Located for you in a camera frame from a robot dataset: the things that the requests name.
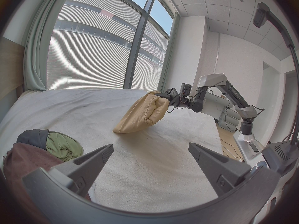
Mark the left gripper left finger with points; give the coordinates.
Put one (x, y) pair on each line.
(87, 171)

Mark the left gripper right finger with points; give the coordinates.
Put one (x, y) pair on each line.
(217, 170)

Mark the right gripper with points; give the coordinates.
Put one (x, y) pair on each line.
(176, 98)

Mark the tan shorts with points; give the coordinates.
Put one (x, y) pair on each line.
(137, 115)

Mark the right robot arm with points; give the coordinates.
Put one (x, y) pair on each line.
(233, 94)

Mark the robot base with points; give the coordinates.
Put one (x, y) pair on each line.
(247, 146)

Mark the bed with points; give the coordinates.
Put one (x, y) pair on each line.
(93, 106)

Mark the grey-green curtain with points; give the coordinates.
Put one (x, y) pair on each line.
(35, 55)
(168, 66)

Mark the green garment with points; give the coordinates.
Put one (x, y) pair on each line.
(63, 146)

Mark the brown garment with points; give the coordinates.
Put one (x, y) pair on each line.
(25, 160)

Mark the dark grey garment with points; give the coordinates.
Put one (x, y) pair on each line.
(32, 136)

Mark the window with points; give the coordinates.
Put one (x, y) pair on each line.
(93, 55)

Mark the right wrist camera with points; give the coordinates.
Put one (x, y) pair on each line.
(186, 89)

